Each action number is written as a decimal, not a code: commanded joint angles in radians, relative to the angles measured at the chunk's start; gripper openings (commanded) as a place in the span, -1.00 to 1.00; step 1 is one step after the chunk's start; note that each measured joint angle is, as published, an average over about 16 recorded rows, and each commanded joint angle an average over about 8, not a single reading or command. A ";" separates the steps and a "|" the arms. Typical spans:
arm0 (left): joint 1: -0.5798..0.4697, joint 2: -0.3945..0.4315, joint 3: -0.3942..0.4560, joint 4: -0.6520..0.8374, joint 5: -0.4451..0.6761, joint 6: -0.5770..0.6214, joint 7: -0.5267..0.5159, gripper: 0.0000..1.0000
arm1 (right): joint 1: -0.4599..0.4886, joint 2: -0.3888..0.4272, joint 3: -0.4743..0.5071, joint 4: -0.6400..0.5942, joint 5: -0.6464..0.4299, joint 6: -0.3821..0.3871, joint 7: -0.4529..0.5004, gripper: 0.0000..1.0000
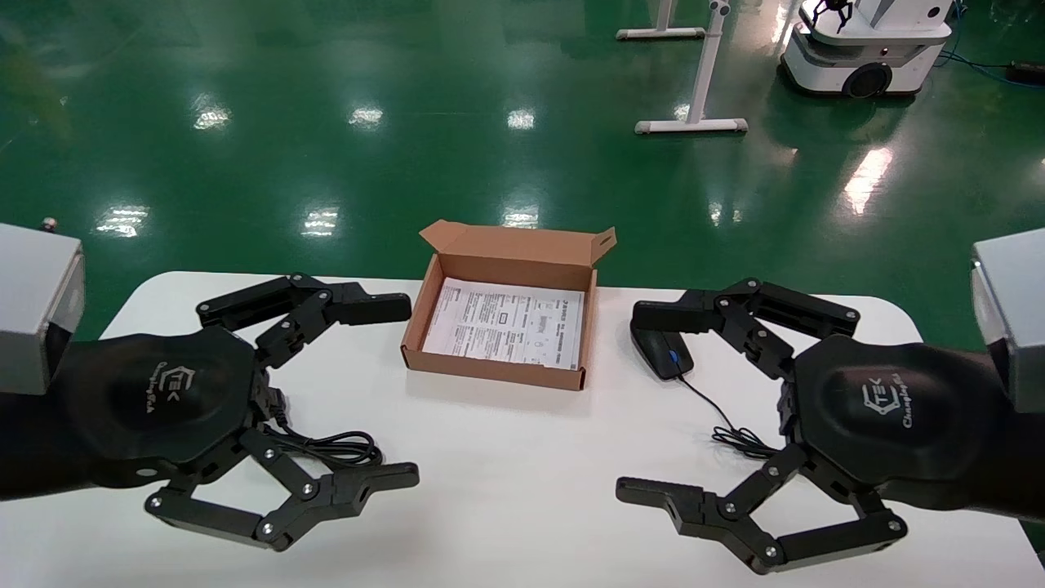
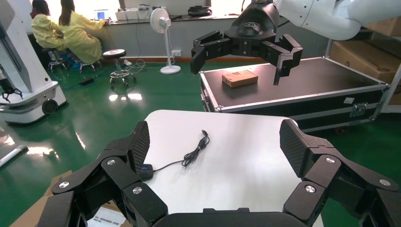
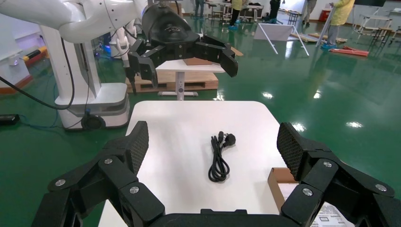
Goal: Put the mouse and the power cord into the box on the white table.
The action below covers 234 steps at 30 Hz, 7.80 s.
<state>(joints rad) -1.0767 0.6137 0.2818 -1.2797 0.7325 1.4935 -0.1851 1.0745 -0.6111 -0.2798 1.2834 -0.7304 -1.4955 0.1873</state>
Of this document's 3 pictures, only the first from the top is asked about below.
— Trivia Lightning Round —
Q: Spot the white printed instruction sheet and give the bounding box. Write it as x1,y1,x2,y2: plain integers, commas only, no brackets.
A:
422,278,586,369

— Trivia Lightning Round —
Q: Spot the blue floor cable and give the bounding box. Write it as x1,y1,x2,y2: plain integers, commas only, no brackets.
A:
937,0,1045,89

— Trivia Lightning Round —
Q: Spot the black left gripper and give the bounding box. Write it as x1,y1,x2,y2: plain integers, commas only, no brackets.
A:
49,273,420,553

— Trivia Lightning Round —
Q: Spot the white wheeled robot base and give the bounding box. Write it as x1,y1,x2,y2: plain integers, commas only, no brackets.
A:
779,0,956,101

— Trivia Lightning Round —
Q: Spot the brown cardboard box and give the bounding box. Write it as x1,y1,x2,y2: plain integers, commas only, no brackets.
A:
400,219,617,392

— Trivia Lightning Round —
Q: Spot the white table leg stand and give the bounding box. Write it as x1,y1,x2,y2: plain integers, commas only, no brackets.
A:
616,0,707,42
635,0,749,136

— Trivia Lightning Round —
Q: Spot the black wired computer mouse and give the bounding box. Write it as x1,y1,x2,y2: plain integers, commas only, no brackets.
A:
630,320,789,461

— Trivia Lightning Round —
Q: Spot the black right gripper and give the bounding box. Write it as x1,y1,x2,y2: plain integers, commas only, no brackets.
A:
616,278,1015,576

